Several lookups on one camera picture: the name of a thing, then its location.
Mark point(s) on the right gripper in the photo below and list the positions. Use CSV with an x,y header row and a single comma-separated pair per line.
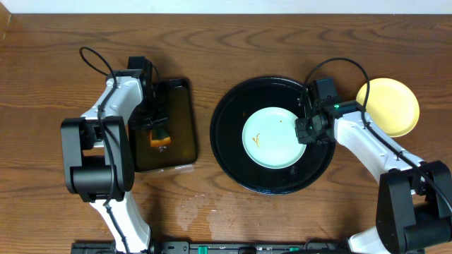
x,y
302,136

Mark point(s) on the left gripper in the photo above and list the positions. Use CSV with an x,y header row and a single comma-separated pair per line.
x,y
154,122

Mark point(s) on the green orange sponge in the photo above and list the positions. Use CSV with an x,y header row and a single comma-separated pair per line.
x,y
159,137

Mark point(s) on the light blue plate bottom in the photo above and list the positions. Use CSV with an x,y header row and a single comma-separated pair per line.
x,y
269,138

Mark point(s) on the yellow plate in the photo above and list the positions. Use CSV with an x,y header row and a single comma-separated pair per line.
x,y
393,106

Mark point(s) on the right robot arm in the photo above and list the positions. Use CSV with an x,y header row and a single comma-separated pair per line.
x,y
414,199

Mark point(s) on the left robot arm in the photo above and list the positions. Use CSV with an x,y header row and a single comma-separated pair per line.
x,y
98,159

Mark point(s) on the black rectangular water tray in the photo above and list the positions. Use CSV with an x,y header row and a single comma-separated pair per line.
x,y
183,149

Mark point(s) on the round black tray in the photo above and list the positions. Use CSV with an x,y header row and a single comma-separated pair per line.
x,y
226,128

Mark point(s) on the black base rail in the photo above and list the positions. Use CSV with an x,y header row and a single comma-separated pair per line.
x,y
181,247

